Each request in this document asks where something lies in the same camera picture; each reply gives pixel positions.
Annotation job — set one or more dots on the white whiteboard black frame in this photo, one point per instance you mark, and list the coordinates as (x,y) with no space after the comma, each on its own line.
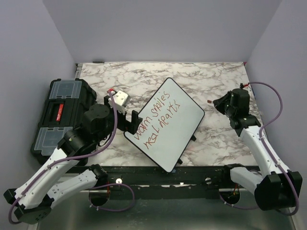
(169,121)

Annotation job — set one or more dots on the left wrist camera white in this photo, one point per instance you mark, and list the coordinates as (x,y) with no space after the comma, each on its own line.
(121,99)

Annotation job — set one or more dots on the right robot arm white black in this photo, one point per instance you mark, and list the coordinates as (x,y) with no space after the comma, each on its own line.
(277,186)

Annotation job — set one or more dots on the black plastic toolbox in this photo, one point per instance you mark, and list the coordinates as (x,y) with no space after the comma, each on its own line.
(66,102)

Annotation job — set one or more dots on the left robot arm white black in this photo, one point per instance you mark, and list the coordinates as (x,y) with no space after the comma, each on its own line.
(34,200)

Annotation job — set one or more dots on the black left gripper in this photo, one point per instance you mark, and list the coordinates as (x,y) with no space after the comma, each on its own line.
(127,126)

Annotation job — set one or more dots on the black front mounting rail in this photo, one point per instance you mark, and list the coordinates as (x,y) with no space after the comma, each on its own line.
(150,182)

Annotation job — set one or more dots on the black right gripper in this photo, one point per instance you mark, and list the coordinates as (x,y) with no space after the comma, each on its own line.
(218,103)

